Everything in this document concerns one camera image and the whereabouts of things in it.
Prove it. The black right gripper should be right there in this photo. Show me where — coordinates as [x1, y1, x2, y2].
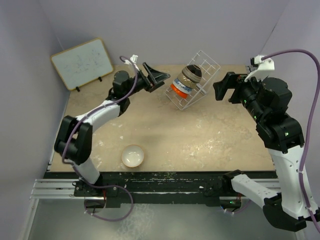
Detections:
[214, 71, 268, 123]

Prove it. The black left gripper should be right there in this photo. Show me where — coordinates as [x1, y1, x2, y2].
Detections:
[124, 63, 170, 98]

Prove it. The black glossy bowl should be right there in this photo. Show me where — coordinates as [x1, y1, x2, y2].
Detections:
[177, 73, 197, 89]

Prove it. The blue floral ceramic bowl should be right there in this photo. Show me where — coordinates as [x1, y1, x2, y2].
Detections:
[172, 78, 193, 95]

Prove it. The orange plastic bowl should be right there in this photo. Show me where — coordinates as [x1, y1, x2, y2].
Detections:
[170, 83, 188, 99]

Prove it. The beige bowl dark rim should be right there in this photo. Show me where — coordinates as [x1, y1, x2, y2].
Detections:
[181, 64, 202, 84]

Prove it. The white bowl orange rim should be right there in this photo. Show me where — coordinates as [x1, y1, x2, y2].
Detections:
[121, 144, 145, 168]

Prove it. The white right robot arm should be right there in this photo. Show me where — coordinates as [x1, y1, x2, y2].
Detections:
[213, 71, 320, 232]

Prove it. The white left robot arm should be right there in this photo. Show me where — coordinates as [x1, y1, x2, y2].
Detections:
[54, 63, 170, 196]

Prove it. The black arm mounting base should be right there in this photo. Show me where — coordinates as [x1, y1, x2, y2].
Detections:
[44, 171, 237, 208]

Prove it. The white wire dish rack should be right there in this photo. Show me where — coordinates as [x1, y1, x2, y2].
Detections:
[165, 50, 221, 111]

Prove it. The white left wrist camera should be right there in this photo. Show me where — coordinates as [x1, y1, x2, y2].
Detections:
[129, 54, 140, 72]

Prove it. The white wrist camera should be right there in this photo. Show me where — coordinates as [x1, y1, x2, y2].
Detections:
[129, 54, 140, 72]
[247, 55, 275, 82]

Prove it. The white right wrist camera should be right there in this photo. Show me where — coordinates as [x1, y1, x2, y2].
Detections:
[247, 55, 275, 82]

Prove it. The small whiteboard wooden frame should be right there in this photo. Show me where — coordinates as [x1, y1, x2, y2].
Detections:
[50, 38, 114, 91]

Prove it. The aluminium extrusion rail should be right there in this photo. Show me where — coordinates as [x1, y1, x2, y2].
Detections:
[30, 179, 75, 200]

